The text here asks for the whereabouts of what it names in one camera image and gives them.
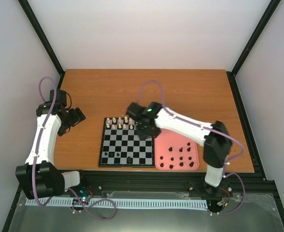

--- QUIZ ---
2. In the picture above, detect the black king piece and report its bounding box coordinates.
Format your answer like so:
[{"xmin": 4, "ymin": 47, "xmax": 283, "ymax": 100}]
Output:
[{"xmin": 127, "ymin": 157, "xmax": 133, "ymax": 164}]

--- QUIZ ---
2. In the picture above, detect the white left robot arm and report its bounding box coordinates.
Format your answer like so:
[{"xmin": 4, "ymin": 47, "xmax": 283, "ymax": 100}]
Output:
[{"xmin": 15, "ymin": 89, "xmax": 88, "ymax": 200}]

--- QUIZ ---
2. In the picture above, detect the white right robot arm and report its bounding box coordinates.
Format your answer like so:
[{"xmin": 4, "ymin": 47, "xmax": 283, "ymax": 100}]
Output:
[{"xmin": 126, "ymin": 102, "xmax": 232, "ymax": 187}]

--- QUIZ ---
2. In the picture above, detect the black white chess board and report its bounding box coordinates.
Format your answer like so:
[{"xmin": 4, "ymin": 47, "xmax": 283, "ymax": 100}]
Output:
[{"xmin": 99, "ymin": 117, "xmax": 155, "ymax": 167}]

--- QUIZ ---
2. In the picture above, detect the light blue cable duct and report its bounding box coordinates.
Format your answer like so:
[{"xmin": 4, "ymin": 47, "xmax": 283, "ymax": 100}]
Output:
[{"xmin": 25, "ymin": 197, "xmax": 208, "ymax": 210}]

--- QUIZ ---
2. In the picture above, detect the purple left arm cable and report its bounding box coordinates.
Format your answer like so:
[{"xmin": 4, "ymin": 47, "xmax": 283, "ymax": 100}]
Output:
[{"xmin": 29, "ymin": 76, "xmax": 58, "ymax": 207}]

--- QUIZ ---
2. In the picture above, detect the pink tray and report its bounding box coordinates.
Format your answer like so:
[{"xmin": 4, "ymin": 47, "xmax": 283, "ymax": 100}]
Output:
[{"xmin": 154, "ymin": 129, "xmax": 199, "ymax": 172}]

